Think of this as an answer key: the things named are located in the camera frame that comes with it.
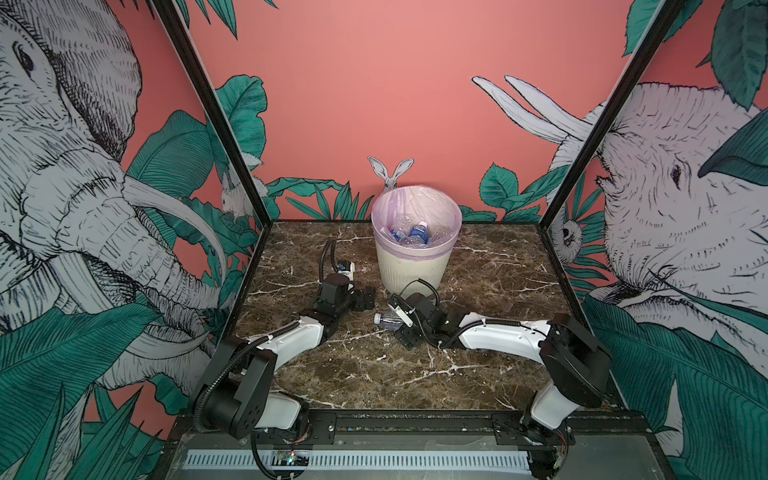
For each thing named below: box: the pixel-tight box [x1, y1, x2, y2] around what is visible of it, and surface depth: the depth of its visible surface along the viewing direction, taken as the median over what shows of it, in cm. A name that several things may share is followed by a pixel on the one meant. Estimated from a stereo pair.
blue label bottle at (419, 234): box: [405, 221, 429, 248], surface depth 97 cm
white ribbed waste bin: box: [371, 186, 462, 295], surface depth 91 cm
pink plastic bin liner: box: [371, 185, 462, 261], surface depth 93 cm
